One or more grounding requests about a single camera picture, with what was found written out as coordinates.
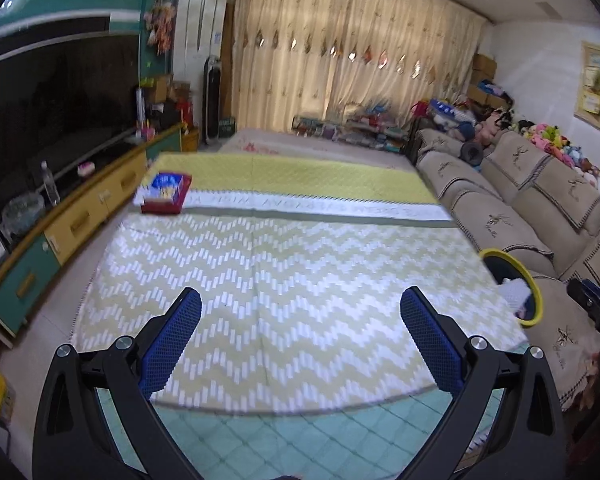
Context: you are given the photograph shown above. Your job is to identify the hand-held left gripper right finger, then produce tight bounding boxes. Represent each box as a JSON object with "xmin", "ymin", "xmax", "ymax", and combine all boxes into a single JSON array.
[{"xmin": 400, "ymin": 287, "xmax": 566, "ymax": 480}]

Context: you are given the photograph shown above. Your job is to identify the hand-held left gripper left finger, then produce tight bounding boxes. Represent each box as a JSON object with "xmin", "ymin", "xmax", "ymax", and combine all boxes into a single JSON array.
[{"xmin": 32, "ymin": 287, "xmax": 203, "ymax": 480}]

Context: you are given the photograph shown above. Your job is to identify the clear plastic bag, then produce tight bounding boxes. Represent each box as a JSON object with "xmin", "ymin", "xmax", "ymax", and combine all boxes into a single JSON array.
[{"xmin": 497, "ymin": 277, "xmax": 531, "ymax": 318}]

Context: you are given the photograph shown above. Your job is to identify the yellow rimmed trash bin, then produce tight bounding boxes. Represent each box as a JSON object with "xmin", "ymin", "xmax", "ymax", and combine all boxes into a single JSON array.
[{"xmin": 480, "ymin": 248, "xmax": 545, "ymax": 328}]

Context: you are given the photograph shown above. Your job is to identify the beige covered sofa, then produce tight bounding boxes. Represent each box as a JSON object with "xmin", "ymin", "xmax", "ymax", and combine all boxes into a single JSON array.
[{"xmin": 410, "ymin": 127, "xmax": 600, "ymax": 411}]

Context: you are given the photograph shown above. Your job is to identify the zigzag patterned tablecloth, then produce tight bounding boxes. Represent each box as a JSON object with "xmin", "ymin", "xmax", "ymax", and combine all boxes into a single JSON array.
[{"xmin": 70, "ymin": 152, "xmax": 528, "ymax": 480}]

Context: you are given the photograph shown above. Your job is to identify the teal yellow television cabinet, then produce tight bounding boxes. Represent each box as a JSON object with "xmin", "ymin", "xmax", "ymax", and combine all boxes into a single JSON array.
[{"xmin": 0, "ymin": 125, "xmax": 201, "ymax": 348}]

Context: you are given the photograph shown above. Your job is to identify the pile of plush toys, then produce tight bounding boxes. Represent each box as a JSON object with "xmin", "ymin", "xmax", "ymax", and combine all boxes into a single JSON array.
[{"xmin": 512, "ymin": 120, "xmax": 600, "ymax": 181}]

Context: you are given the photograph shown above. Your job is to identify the clear water bottle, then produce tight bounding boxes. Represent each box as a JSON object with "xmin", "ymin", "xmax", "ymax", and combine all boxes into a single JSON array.
[{"xmin": 40, "ymin": 161, "xmax": 61, "ymax": 207}]

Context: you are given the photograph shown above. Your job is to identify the glass ashtray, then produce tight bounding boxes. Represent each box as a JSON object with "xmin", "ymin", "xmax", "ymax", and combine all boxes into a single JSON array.
[{"xmin": 2, "ymin": 192, "xmax": 46, "ymax": 233}]

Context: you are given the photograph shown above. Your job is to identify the floral floor mat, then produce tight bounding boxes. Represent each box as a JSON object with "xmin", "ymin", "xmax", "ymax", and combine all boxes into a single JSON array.
[{"xmin": 220, "ymin": 127, "xmax": 421, "ymax": 168}]

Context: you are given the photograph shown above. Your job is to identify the glass table with books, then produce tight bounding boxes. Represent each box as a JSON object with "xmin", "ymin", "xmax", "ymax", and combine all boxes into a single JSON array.
[{"xmin": 292, "ymin": 112, "xmax": 411, "ymax": 153}]

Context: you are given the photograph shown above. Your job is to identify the blue star patterned bag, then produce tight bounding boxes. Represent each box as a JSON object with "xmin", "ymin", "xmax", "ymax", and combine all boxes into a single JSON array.
[{"xmin": 427, "ymin": 99, "xmax": 463, "ymax": 128}]

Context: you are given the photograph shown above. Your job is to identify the black tower fan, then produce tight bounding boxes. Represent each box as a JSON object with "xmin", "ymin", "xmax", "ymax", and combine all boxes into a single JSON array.
[{"xmin": 203, "ymin": 56, "xmax": 226, "ymax": 141}]

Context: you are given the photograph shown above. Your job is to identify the black flat television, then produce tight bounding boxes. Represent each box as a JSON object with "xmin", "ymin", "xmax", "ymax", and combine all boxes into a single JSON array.
[{"xmin": 0, "ymin": 32, "xmax": 146, "ymax": 256}]

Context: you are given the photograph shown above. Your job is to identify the open cardboard box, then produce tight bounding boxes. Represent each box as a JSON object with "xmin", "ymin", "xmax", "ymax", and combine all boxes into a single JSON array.
[{"xmin": 150, "ymin": 75, "xmax": 191, "ymax": 106}]

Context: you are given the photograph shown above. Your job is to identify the stack of cardboard boxes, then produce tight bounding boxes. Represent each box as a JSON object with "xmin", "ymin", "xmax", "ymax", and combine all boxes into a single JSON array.
[{"xmin": 467, "ymin": 52, "xmax": 498, "ymax": 106}]

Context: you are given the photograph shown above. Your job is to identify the white standing air conditioner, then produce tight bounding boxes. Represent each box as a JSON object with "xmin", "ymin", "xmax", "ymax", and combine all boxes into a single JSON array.
[{"xmin": 172, "ymin": 0, "xmax": 228, "ymax": 126}]

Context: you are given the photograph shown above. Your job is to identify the beige embroidered curtain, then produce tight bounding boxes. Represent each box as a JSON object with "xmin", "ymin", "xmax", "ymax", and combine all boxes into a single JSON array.
[{"xmin": 225, "ymin": 0, "xmax": 486, "ymax": 136}]

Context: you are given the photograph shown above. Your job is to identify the hanging flower decoration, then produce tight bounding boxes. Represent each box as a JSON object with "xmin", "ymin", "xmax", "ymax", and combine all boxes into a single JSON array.
[{"xmin": 144, "ymin": 0, "xmax": 175, "ymax": 53}]

